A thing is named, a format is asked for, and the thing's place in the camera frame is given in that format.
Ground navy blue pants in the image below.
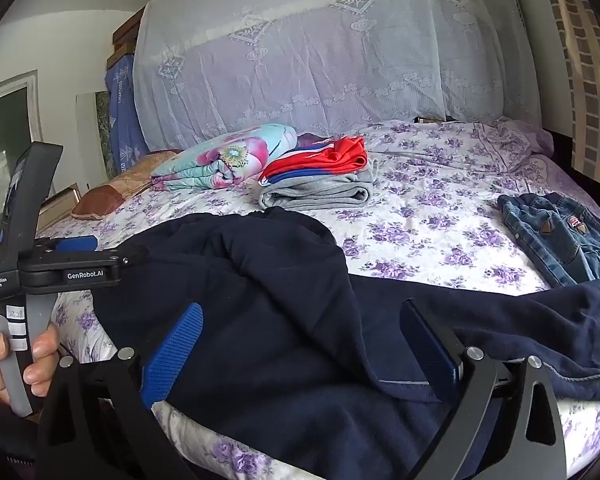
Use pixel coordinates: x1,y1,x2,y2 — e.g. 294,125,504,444
93,208,600,479

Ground person's left hand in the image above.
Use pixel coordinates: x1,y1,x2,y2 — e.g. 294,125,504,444
0,323,59,405

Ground brown orange pillow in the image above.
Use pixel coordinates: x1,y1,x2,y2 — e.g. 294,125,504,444
71,151,178,220

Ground blue patterned fabric hanging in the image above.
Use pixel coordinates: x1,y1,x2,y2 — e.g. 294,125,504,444
105,54,149,172

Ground purple floral bed sheet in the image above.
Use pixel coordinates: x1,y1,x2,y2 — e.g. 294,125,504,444
43,120,600,479

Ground floral turquoise pink folded quilt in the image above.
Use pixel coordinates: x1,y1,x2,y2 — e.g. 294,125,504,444
151,124,298,191

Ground blue denim jeans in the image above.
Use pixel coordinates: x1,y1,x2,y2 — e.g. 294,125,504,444
498,193,600,287

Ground stacked brown boxes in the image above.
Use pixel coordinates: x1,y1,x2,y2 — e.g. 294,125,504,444
106,8,144,70

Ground grey folded garment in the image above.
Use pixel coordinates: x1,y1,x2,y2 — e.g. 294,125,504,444
258,157,376,211

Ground red blue folded garment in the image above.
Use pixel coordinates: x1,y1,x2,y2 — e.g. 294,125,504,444
259,136,368,186

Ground checkered beige grey curtain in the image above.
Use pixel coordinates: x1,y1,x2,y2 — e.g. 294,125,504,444
550,0,600,184

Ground gold picture frame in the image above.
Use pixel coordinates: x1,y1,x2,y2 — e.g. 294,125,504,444
36,183,81,233

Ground window with white frame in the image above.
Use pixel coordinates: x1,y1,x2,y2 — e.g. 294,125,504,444
0,70,42,221

